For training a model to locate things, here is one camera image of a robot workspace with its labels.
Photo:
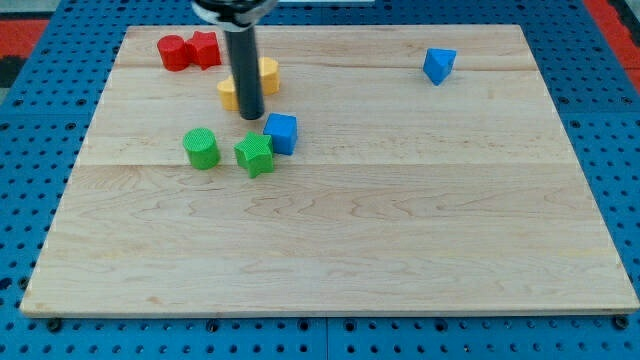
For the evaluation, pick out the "blue cube block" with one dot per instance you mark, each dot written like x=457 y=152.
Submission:
x=283 y=130

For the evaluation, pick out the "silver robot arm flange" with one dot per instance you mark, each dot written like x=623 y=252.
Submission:
x=233 y=15

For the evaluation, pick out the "blue triangle block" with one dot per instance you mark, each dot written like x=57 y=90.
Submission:
x=438 y=64

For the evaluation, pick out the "green star block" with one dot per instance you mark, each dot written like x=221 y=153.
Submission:
x=254 y=153

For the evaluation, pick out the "light wooden board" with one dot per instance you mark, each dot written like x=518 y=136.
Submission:
x=401 y=199

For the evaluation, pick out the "yellow heart block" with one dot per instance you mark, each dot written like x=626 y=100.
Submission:
x=269 y=78

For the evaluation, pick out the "green cylinder block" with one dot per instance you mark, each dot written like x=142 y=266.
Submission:
x=201 y=148

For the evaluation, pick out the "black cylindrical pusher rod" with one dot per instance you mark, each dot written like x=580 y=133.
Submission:
x=244 y=62

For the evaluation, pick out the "red star block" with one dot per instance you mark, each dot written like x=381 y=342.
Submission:
x=203 y=49

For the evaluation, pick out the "red cylinder block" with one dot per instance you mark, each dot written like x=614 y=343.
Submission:
x=173 y=53

